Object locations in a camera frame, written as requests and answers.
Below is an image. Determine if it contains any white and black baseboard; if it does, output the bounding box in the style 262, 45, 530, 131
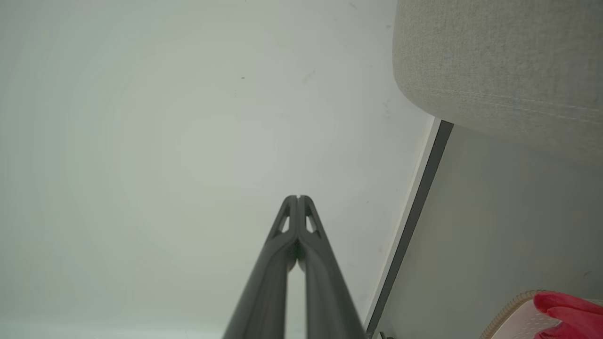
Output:
363, 118, 455, 339

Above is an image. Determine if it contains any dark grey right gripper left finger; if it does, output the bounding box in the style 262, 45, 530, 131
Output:
223, 195, 299, 339

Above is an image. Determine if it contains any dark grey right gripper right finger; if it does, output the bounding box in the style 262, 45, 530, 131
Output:
298, 195, 367, 339

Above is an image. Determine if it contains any red garment with white trim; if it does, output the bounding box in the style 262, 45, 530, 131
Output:
532, 291, 603, 339

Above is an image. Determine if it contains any white laundry basket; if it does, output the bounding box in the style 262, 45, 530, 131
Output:
480, 289, 603, 339

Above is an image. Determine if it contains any grey fabric sofa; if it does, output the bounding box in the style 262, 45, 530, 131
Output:
392, 0, 603, 166

